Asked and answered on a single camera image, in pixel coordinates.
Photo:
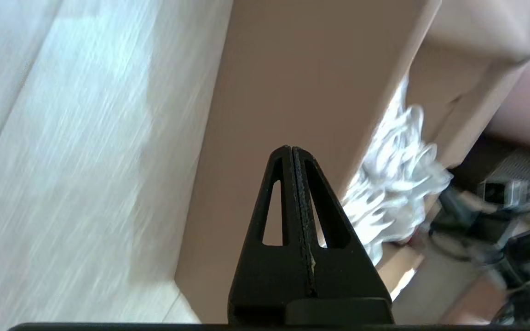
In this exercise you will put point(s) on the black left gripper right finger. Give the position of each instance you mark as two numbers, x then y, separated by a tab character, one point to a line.
343	280

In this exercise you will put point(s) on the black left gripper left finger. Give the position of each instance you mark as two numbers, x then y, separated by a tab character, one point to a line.
265	280

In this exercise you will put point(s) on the white lace-up sneaker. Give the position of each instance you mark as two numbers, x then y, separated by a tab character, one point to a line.
394	184

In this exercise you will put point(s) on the brown cardboard shoe box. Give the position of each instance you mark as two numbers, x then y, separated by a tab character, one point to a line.
292	69

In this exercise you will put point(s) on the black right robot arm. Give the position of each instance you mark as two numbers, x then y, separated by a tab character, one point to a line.
522	257

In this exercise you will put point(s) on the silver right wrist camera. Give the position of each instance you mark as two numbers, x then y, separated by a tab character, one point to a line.
504	193

